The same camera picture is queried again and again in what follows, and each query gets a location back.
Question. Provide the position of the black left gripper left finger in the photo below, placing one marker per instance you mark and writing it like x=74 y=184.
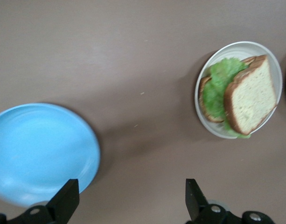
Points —
x=65 y=200

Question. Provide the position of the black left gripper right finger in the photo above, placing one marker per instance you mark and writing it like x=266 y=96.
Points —
x=194 y=203

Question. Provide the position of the brown bread slice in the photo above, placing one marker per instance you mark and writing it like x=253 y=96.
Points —
x=250 y=98
x=215 y=119

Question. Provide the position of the green lettuce leaf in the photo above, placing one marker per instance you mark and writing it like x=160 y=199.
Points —
x=217 y=93

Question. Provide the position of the blue plate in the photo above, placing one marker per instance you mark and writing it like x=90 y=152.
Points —
x=40 y=151

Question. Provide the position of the beige plate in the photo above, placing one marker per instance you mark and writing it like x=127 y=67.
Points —
x=211 y=130

